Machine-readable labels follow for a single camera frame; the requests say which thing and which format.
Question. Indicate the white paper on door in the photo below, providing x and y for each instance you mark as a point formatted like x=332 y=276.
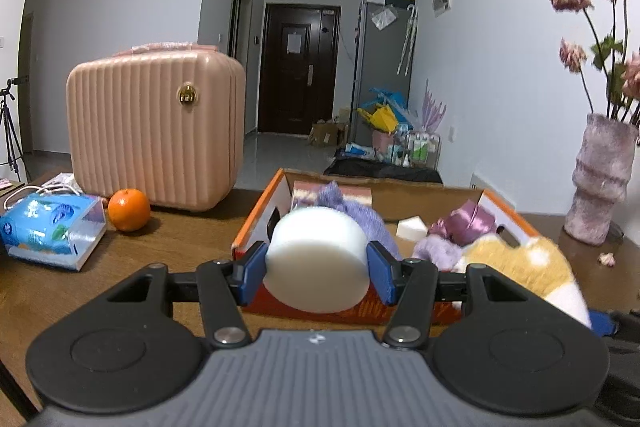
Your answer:
x=294 y=44

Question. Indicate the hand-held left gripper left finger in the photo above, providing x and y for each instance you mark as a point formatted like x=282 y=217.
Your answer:
x=252 y=277

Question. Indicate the white wall socket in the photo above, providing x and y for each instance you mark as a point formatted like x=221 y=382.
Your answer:
x=453 y=133

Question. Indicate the side room door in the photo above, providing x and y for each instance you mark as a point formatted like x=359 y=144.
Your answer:
x=240 y=57

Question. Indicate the brown striped sponge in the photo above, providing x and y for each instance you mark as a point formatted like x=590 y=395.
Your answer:
x=305 y=194

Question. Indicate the clear bag on refrigerator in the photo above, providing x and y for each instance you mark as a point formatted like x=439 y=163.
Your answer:
x=384 y=19

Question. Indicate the purple textured vase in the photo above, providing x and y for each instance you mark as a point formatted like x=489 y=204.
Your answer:
x=600 y=182

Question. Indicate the orange cardboard box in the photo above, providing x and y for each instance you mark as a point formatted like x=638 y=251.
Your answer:
x=260 y=212

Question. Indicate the white folded umbrella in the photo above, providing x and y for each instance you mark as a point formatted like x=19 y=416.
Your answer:
x=412 y=37
x=404 y=42

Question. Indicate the purple knitted cloth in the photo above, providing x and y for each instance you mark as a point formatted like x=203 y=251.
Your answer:
x=370 y=222

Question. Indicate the black camera tripod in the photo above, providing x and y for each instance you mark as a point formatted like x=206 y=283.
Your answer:
x=7 y=132

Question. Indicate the purple fluffy headband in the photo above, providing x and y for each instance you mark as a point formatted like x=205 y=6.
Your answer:
x=437 y=254

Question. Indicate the pink bucket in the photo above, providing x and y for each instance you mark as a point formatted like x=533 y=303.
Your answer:
x=383 y=143

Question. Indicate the blue tissue pack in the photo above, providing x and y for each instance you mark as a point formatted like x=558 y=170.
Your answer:
x=45 y=232

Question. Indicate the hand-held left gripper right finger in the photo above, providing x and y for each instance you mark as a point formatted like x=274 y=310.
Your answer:
x=381 y=274

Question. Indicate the orange fruit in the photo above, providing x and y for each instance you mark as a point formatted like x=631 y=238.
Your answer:
x=129 y=210

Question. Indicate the dark wooden entrance door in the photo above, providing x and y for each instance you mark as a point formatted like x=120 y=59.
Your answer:
x=300 y=72

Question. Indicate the black cloth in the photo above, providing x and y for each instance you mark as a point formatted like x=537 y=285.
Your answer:
x=380 y=172

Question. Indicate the purple wing decoration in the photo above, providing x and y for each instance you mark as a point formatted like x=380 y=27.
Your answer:
x=434 y=112

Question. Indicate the white round foam sponge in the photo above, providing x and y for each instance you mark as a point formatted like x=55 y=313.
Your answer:
x=315 y=257

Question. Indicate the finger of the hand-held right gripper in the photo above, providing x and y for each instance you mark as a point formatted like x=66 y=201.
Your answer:
x=604 y=324

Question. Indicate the yellow white plush toy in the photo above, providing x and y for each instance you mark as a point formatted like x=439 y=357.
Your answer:
x=530 y=267

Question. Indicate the blue plastic rack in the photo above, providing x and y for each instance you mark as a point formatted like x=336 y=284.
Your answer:
x=392 y=99

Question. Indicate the grey refrigerator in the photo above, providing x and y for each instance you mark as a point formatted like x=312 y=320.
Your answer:
x=382 y=67

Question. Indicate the pink ribbed suitcase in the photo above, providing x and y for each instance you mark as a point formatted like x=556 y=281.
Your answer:
x=150 y=132

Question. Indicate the white wedge sponge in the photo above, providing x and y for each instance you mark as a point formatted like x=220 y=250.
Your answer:
x=412 y=229

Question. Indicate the colourful packets pile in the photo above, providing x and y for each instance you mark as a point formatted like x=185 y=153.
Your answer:
x=359 y=150

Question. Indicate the white flat board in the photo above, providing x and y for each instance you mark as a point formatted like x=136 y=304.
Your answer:
x=492 y=192

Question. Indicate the fallen pink petal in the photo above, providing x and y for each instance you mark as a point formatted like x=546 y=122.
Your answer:
x=607 y=259

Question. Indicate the brown cardboard box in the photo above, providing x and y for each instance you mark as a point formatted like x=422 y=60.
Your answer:
x=326 y=135

